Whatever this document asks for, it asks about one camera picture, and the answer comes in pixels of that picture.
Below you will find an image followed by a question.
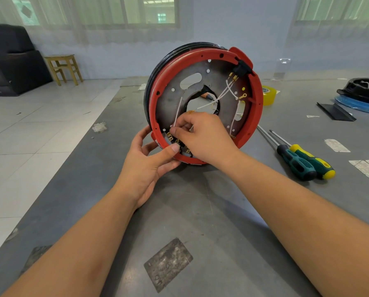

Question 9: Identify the clear acrylic stand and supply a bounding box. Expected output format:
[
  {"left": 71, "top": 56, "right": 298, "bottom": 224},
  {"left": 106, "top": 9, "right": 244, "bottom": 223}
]
[{"left": 269, "top": 58, "right": 292, "bottom": 81}]

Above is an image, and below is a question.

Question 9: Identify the black metal round plate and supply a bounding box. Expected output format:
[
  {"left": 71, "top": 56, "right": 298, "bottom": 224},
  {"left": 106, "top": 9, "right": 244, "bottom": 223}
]
[{"left": 143, "top": 42, "right": 254, "bottom": 159}]

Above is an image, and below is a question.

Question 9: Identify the black armchair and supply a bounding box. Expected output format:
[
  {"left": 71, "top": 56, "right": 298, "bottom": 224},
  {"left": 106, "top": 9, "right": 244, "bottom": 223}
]
[{"left": 0, "top": 24, "right": 53, "bottom": 97}]

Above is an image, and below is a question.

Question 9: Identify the yellow tape roll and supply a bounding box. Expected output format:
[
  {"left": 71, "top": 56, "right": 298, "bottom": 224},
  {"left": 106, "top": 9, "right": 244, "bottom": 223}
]
[{"left": 262, "top": 85, "right": 277, "bottom": 106}]

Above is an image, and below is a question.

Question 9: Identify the person's left hand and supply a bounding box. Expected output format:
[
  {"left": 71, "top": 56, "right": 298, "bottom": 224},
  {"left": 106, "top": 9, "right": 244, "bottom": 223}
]
[{"left": 113, "top": 125, "right": 182, "bottom": 211}]

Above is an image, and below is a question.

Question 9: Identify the wide window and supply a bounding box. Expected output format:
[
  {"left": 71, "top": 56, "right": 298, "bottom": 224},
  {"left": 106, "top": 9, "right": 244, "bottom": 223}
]
[{"left": 11, "top": 0, "right": 179, "bottom": 28}]

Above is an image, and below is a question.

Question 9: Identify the wide sheer curtain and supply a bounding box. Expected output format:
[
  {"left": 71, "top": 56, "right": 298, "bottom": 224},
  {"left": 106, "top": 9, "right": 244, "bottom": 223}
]
[{"left": 0, "top": 0, "right": 194, "bottom": 45}]

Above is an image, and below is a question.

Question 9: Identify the person's left forearm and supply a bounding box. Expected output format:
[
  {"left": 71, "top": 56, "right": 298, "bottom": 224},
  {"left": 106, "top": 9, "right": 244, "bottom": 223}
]
[{"left": 0, "top": 188, "right": 141, "bottom": 297}]

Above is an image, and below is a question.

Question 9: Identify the wooden stool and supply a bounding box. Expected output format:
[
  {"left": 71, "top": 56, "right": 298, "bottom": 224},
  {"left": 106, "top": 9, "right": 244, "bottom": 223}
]
[{"left": 44, "top": 54, "right": 84, "bottom": 86}]

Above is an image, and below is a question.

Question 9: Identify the black flat plate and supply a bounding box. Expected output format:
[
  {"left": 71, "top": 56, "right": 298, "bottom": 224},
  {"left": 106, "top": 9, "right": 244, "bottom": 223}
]
[{"left": 316, "top": 102, "right": 357, "bottom": 122}]

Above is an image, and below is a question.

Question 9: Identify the white branched wires harness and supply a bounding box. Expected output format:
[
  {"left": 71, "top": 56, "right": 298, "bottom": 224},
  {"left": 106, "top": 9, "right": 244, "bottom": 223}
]
[{"left": 225, "top": 79, "right": 249, "bottom": 140}]

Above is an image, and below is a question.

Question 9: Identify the red plastic ring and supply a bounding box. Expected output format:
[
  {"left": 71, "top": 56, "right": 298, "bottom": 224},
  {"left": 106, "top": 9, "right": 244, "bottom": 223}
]
[{"left": 148, "top": 47, "right": 264, "bottom": 166}]

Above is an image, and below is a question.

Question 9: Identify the narrow sheer curtain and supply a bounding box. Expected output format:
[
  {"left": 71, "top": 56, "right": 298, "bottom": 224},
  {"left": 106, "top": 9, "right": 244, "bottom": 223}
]
[{"left": 285, "top": 0, "right": 369, "bottom": 44}]

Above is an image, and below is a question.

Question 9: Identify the narrow window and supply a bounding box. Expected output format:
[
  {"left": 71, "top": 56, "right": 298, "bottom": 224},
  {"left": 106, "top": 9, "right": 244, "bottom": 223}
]
[{"left": 297, "top": 0, "right": 369, "bottom": 24}]

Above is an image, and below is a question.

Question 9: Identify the blue plastic ring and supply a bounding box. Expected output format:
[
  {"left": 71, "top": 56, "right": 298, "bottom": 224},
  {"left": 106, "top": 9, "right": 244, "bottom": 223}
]
[{"left": 334, "top": 95, "right": 369, "bottom": 116}]

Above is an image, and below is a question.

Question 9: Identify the black round housing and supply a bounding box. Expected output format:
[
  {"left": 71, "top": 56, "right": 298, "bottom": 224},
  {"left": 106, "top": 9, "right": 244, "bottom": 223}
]
[{"left": 336, "top": 78, "right": 369, "bottom": 106}]

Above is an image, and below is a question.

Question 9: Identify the short white wire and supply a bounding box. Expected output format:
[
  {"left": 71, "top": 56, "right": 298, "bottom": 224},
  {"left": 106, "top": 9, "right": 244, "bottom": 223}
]
[{"left": 173, "top": 95, "right": 184, "bottom": 127}]

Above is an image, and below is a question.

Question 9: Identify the person's right hand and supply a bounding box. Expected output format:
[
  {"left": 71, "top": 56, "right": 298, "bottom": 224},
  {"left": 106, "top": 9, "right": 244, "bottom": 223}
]
[{"left": 169, "top": 111, "right": 241, "bottom": 171}]

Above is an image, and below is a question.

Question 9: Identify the green yellow handle screwdriver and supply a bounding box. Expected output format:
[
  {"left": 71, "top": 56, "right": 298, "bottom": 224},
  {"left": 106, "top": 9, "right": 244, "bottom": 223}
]
[{"left": 269, "top": 130, "right": 336, "bottom": 180}]

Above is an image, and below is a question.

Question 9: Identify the small black plug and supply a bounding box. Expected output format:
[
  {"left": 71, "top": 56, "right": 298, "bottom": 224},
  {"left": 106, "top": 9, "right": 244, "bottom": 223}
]
[{"left": 232, "top": 58, "right": 254, "bottom": 76}]

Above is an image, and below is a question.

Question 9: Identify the person's right forearm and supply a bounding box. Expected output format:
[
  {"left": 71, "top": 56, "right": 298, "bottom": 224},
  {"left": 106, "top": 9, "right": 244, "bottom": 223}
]
[{"left": 221, "top": 151, "right": 369, "bottom": 297}]

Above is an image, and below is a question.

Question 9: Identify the dark green black screwdriver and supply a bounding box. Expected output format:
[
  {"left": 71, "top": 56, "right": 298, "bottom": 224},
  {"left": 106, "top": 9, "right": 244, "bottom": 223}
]
[{"left": 257, "top": 125, "right": 317, "bottom": 182}]

